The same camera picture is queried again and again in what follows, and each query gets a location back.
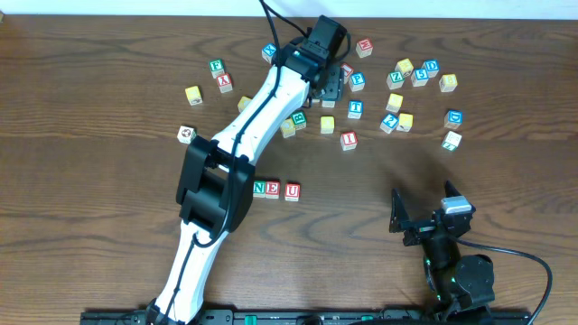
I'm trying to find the blue X wooden block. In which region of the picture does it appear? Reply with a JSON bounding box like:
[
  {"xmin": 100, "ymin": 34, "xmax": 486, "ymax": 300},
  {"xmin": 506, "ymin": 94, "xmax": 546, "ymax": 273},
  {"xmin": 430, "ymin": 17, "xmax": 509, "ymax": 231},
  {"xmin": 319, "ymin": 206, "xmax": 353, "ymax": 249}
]
[{"xmin": 261, "ymin": 43, "xmax": 276, "ymax": 64}]

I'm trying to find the red E wooden block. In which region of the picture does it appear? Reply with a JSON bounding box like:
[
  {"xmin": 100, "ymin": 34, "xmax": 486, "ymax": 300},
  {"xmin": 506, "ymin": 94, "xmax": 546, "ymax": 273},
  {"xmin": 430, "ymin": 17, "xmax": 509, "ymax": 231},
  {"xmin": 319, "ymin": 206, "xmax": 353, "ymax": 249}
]
[{"xmin": 265, "ymin": 181, "xmax": 281, "ymax": 200}]

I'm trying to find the blue P wooden block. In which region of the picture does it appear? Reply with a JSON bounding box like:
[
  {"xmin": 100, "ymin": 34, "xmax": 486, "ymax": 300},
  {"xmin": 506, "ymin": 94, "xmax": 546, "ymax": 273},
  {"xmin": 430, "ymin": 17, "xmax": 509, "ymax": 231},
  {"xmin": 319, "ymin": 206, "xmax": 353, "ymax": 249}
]
[{"xmin": 349, "ymin": 72, "xmax": 366, "ymax": 92}]

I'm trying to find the yellow block centre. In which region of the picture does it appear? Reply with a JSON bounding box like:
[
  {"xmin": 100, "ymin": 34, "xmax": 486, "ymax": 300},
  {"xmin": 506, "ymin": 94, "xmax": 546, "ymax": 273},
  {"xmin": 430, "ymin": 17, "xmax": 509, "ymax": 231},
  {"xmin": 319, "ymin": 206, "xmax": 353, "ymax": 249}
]
[{"xmin": 320, "ymin": 116, "xmax": 335, "ymax": 134}]

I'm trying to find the red Y wooden block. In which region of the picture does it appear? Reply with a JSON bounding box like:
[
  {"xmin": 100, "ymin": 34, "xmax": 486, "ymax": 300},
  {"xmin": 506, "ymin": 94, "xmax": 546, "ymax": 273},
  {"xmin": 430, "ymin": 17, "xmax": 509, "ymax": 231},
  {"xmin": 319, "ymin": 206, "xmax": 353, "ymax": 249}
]
[{"xmin": 216, "ymin": 73, "xmax": 233, "ymax": 93}]

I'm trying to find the blue D wooden block upper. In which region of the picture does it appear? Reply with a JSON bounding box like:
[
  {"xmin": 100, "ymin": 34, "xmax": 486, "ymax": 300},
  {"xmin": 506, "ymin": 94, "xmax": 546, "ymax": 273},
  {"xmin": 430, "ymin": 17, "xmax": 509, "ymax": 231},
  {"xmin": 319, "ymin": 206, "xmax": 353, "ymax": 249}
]
[{"xmin": 422, "ymin": 60, "xmax": 440, "ymax": 79}]

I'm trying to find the blue 5 wooden block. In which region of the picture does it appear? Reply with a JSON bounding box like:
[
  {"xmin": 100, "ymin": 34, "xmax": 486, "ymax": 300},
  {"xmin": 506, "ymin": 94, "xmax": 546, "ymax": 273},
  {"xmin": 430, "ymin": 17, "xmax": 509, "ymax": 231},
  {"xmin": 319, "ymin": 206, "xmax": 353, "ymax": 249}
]
[{"xmin": 411, "ymin": 69, "xmax": 429, "ymax": 88}]

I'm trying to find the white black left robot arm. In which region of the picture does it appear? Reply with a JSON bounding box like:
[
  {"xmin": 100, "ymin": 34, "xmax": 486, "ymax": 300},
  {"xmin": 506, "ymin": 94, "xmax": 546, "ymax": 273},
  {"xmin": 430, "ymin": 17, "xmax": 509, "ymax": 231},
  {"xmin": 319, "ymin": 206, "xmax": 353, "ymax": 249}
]
[{"xmin": 146, "ymin": 41, "xmax": 340, "ymax": 324}]

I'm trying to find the yellow wooden block left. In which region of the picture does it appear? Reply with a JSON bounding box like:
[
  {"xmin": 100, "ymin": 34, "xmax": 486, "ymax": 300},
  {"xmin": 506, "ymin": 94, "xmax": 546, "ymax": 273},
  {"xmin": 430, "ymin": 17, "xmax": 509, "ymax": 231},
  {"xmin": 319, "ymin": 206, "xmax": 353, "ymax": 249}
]
[{"xmin": 185, "ymin": 86, "xmax": 202, "ymax": 106}]

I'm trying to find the blue 2 wooden block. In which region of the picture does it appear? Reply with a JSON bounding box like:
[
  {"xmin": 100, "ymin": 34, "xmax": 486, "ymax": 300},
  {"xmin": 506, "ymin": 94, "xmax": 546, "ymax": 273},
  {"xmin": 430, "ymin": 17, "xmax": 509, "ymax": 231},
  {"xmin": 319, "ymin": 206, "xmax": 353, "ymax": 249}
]
[{"xmin": 380, "ymin": 113, "xmax": 399, "ymax": 134}]

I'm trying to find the green B wooden block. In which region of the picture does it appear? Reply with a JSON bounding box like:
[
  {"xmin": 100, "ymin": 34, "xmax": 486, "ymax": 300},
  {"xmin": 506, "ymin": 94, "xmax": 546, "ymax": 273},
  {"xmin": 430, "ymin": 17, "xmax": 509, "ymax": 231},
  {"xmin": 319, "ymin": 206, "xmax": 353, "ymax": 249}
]
[{"xmin": 291, "ymin": 110, "xmax": 307, "ymax": 130}]

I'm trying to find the red U wooden block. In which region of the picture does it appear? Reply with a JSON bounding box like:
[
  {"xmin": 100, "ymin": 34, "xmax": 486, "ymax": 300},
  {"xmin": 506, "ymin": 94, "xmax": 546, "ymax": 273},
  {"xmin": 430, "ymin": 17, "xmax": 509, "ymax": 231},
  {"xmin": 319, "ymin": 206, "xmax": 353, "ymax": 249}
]
[{"xmin": 284, "ymin": 182, "xmax": 301, "ymax": 201}]

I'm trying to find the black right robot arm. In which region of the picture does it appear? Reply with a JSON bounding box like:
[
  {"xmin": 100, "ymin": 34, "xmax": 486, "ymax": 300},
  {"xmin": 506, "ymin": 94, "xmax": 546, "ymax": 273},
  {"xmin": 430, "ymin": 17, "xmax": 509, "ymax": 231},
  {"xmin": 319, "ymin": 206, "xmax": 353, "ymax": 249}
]
[{"xmin": 389, "ymin": 181, "xmax": 495, "ymax": 321}]

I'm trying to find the yellow block top right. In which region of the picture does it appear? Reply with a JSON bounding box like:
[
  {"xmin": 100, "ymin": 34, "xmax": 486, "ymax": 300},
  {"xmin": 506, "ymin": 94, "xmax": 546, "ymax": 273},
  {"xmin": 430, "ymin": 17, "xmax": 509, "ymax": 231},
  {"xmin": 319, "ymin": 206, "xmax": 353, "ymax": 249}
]
[{"xmin": 395, "ymin": 59, "xmax": 414, "ymax": 78}]

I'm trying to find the green Z wooden block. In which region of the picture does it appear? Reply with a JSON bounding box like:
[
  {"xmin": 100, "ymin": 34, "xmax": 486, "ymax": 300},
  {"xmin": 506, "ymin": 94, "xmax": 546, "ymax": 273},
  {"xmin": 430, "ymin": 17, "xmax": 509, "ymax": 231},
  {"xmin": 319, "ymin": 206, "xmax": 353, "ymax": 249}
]
[{"xmin": 387, "ymin": 71, "xmax": 405, "ymax": 90}]

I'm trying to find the blue D wooden block right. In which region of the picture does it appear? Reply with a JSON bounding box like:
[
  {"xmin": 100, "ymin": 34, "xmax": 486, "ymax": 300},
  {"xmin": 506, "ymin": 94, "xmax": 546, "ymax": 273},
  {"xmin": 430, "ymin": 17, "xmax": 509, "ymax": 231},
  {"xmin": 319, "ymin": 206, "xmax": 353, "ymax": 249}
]
[{"xmin": 444, "ymin": 110, "xmax": 463, "ymax": 130}]

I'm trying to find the yellow block beside B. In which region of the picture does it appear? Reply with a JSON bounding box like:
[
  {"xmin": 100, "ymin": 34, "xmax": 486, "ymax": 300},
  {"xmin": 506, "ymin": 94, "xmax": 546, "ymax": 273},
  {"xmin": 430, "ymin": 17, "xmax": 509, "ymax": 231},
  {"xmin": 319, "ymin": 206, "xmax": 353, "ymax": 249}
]
[{"xmin": 280, "ymin": 118, "xmax": 296, "ymax": 138}]

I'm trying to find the blue d wooden block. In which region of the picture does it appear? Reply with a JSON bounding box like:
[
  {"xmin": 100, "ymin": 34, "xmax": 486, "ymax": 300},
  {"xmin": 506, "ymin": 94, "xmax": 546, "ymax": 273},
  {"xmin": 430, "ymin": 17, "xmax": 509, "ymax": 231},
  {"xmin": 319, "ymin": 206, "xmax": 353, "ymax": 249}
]
[
  {"xmin": 444, "ymin": 110, "xmax": 463, "ymax": 130},
  {"xmin": 422, "ymin": 60, "xmax": 440, "ymax": 79}
]

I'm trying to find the white green wooden block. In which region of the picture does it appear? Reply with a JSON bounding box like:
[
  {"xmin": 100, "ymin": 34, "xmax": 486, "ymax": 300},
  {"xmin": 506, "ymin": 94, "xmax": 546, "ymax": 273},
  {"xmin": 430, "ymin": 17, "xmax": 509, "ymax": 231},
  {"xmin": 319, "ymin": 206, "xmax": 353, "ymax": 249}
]
[{"xmin": 442, "ymin": 131, "xmax": 462, "ymax": 152}]

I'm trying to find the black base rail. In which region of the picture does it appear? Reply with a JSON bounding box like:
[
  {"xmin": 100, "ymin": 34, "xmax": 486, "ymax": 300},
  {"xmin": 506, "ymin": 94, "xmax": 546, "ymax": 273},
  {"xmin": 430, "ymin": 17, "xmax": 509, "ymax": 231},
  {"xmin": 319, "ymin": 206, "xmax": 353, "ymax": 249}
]
[{"xmin": 79, "ymin": 308, "xmax": 533, "ymax": 325}]

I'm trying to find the green N wooden block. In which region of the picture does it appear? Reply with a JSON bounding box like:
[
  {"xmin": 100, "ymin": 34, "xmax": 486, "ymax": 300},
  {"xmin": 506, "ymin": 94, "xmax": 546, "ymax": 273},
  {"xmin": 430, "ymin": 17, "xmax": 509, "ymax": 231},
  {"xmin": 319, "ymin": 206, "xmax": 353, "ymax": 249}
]
[{"xmin": 253, "ymin": 181, "xmax": 266, "ymax": 198}]

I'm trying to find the yellow block mid right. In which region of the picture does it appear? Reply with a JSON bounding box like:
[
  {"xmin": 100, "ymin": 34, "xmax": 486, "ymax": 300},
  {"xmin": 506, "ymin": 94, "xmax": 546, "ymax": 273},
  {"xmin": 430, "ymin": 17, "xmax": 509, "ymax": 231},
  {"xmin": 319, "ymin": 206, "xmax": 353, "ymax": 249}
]
[{"xmin": 386, "ymin": 93, "xmax": 404, "ymax": 113}]

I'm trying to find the yellow block far right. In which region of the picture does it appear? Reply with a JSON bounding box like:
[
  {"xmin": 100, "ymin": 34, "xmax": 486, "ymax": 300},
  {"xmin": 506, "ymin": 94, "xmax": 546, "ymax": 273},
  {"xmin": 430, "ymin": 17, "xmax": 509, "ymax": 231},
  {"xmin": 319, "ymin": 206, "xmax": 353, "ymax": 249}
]
[{"xmin": 439, "ymin": 74, "xmax": 458, "ymax": 93}]

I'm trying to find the red block top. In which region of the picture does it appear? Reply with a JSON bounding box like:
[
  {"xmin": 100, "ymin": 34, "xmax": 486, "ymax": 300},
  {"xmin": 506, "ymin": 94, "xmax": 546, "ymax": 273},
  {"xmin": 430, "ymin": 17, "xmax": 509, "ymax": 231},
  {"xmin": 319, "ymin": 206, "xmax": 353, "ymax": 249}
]
[{"xmin": 356, "ymin": 38, "xmax": 374, "ymax": 59}]

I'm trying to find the blue T wooden block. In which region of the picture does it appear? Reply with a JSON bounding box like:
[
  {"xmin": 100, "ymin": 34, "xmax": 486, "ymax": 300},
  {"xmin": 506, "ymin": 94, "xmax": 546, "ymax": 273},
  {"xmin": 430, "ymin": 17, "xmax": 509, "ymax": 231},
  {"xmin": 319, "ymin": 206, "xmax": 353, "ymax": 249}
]
[{"xmin": 348, "ymin": 100, "xmax": 364, "ymax": 119}]

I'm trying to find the red i wooden block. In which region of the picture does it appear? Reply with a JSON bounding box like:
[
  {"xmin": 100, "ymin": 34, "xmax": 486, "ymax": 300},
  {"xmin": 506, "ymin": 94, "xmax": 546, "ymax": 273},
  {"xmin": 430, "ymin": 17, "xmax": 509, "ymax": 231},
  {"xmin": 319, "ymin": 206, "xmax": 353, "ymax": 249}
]
[
  {"xmin": 340, "ymin": 131, "xmax": 359, "ymax": 151},
  {"xmin": 340, "ymin": 63, "xmax": 354, "ymax": 84}
]

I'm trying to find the yellow wooden block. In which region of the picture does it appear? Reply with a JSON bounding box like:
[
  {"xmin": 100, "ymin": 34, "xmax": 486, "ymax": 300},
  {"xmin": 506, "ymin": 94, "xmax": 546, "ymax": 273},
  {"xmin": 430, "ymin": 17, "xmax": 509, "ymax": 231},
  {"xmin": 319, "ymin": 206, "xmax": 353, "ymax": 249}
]
[
  {"xmin": 238, "ymin": 96, "xmax": 252, "ymax": 113},
  {"xmin": 185, "ymin": 86, "xmax": 202, "ymax": 106}
]

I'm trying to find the green F wooden block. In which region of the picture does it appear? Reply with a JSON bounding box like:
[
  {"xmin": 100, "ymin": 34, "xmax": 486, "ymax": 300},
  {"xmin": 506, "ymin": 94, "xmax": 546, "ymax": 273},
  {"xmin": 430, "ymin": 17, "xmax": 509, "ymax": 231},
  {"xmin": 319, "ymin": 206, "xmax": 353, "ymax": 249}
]
[{"xmin": 209, "ymin": 59, "xmax": 225, "ymax": 79}]

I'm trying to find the red A wooden block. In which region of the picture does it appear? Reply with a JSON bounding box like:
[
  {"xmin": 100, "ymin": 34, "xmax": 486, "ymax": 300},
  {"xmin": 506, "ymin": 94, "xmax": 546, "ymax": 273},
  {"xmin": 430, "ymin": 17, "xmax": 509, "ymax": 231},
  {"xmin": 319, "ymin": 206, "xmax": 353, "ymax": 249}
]
[{"xmin": 177, "ymin": 125, "xmax": 197, "ymax": 144}]

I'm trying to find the yellow block beside 2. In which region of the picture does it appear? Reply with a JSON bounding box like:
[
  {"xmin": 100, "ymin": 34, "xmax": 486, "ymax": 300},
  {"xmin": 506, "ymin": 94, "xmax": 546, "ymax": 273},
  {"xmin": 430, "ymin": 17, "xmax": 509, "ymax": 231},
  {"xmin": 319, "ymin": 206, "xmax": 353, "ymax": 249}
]
[{"xmin": 396, "ymin": 113, "xmax": 414, "ymax": 132}]

